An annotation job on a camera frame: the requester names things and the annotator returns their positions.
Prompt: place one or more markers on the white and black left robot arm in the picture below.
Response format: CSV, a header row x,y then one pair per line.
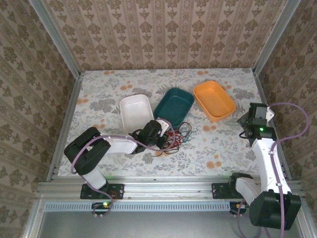
x,y
86,151

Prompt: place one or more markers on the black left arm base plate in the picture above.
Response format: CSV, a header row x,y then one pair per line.
x,y
116,189

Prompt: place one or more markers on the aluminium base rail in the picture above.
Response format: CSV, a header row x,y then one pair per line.
x,y
168,187

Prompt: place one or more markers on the small black controller box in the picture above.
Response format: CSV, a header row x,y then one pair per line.
x,y
102,205
239,207

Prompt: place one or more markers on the orange plastic tray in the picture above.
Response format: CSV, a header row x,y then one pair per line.
x,y
214,100

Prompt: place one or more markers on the white plastic tray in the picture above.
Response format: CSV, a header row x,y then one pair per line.
x,y
135,109

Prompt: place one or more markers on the teal plastic tray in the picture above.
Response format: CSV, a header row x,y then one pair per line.
x,y
174,106

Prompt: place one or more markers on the floral table cover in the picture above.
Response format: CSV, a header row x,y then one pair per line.
x,y
138,81

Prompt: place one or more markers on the aluminium side rail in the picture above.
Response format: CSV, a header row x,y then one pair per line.
x,y
67,124
270,99

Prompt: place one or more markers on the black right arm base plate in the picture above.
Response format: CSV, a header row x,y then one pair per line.
x,y
219,190

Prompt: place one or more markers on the grey metal panel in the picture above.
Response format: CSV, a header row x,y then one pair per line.
x,y
161,225

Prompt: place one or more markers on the aluminium frame post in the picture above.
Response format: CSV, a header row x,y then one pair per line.
x,y
57,37
275,34

